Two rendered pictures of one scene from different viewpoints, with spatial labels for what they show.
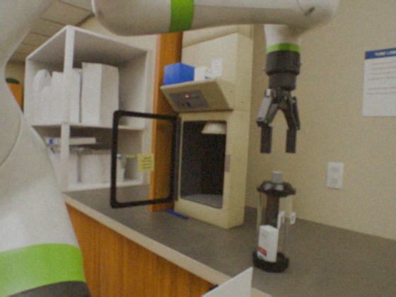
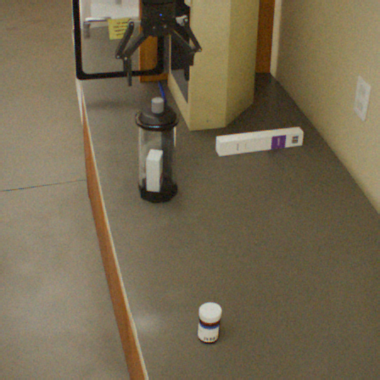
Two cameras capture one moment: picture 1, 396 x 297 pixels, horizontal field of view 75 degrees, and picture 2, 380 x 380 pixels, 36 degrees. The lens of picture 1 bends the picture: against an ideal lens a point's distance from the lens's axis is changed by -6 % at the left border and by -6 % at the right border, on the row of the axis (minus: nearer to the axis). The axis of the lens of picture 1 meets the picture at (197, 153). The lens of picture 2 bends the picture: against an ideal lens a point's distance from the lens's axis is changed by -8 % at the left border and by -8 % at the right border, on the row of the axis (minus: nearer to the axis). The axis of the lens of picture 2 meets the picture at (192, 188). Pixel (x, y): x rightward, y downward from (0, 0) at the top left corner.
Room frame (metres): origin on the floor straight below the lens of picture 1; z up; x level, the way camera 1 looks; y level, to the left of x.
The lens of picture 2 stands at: (-0.32, -0.97, 1.90)
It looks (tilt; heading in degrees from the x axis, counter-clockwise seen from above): 36 degrees down; 31
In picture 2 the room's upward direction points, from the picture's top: 2 degrees clockwise
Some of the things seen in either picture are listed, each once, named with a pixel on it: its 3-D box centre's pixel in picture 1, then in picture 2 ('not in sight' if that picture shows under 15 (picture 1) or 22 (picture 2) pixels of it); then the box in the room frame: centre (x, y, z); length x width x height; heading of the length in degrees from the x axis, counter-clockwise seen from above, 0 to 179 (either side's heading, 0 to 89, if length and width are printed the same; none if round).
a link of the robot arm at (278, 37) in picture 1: (285, 29); not in sight; (0.74, -0.22, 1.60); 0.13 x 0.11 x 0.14; 15
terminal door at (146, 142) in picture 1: (145, 159); (118, 25); (1.16, 0.22, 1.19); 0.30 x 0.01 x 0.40; 129
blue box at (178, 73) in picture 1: (179, 76); not in sight; (1.19, 0.09, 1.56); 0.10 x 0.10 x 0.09; 46
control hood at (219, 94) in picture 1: (194, 97); not in sight; (1.12, 0.02, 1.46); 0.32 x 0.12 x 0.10; 46
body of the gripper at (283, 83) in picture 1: (281, 92); (158, 17); (0.75, -0.22, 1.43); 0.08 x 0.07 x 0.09; 134
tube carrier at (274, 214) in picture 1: (273, 224); (157, 153); (0.75, -0.22, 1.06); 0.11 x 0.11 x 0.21
